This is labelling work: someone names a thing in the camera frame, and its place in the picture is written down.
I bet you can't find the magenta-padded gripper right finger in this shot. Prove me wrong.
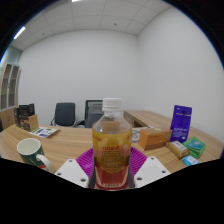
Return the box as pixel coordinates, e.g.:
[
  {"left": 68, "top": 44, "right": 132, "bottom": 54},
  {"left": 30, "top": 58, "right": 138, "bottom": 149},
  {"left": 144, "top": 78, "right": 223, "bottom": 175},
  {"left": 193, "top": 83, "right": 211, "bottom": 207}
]
[{"left": 127, "top": 146, "right": 172, "bottom": 189}]

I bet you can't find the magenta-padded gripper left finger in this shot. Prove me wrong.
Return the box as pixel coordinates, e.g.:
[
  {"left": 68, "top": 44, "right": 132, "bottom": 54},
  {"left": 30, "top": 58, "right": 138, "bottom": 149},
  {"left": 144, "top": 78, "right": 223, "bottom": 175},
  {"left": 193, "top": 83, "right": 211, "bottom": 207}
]
[{"left": 54, "top": 147, "right": 98, "bottom": 189}]

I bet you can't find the yellow-labelled drink bottle white cap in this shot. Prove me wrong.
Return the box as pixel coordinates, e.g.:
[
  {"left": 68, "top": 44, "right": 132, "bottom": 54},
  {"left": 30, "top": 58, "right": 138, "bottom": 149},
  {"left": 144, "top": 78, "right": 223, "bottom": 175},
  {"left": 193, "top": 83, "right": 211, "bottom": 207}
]
[{"left": 92, "top": 97, "right": 133, "bottom": 190}]

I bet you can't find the orange cardboard box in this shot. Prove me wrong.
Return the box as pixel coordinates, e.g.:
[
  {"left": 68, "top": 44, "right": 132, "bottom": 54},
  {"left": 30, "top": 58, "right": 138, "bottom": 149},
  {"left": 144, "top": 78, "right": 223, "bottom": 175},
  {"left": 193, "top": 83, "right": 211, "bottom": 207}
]
[{"left": 138, "top": 128, "right": 173, "bottom": 151}]

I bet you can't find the small tan box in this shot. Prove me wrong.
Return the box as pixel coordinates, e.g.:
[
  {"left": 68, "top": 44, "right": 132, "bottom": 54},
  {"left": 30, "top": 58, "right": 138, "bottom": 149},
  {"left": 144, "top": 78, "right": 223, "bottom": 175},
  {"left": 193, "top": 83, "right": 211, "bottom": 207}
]
[{"left": 165, "top": 140, "right": 190, "bottom": 159}]

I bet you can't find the white paper sheet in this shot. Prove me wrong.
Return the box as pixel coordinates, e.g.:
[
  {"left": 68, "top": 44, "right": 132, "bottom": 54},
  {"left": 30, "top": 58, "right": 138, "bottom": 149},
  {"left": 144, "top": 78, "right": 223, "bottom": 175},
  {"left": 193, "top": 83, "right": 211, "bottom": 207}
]
[{"left": 131, "top": 125, "right": 149, "bottom": 144}]

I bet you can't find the small light blue packet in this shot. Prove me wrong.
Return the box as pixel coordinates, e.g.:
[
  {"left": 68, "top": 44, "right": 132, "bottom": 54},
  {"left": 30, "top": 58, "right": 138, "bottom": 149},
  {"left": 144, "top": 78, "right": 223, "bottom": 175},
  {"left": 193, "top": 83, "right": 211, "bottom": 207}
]
[{"left": 182, "top": 155, "right": 200, "bottom": 167}]

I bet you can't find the green and white mug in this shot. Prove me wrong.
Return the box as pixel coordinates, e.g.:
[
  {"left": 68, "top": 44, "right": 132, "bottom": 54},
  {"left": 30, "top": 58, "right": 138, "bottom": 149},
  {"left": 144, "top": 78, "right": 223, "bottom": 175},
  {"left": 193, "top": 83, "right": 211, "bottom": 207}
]
[{"left": 16, "top": 137, "right": 54, "bottom": 173}]

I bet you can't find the white printed leaflet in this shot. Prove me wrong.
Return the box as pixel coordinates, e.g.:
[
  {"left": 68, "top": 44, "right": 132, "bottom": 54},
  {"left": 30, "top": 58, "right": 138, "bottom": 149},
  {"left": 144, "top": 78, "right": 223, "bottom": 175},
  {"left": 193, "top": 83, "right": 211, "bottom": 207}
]
[{"left": 29, "top": 126, "right": 60, "bottom": 139}]

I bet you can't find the green packet stack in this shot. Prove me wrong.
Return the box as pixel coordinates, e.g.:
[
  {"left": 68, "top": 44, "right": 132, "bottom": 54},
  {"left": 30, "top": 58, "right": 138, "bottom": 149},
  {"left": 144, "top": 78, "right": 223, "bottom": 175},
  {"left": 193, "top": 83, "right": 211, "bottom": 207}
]
[{"left": 182, "top": 136, "right": 207, "bottom": 160}]

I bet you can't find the purple stand-up pouch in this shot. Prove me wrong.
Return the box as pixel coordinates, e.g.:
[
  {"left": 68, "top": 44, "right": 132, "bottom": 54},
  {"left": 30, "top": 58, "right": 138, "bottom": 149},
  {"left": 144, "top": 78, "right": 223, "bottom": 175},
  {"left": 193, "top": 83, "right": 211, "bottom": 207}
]
[{"left": 169, "top": 104, "right": 193, "bottom": 143}]

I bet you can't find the dark padded office chair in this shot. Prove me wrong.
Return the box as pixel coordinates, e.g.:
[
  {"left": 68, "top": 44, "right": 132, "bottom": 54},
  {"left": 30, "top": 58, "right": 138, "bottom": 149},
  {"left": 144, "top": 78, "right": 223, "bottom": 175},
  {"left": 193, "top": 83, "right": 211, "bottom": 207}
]
[{"left": 50, "top": 102, "right": 77, "bottom": 128}]

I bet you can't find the black mesh office chair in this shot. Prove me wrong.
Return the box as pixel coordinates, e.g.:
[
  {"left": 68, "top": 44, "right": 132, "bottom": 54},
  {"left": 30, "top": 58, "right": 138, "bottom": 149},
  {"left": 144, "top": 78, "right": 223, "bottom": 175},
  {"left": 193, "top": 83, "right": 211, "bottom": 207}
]
[{"left": 74, "top": 99, "right": 104, "bottom": 129}]

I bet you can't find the small dark printed box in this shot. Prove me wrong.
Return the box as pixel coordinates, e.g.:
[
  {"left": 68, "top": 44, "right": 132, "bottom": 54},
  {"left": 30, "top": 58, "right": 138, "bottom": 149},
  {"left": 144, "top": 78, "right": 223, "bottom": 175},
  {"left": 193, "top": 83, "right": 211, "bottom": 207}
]
[{"left": 17, "top": 103, "right": 36, "bottom": 118}]

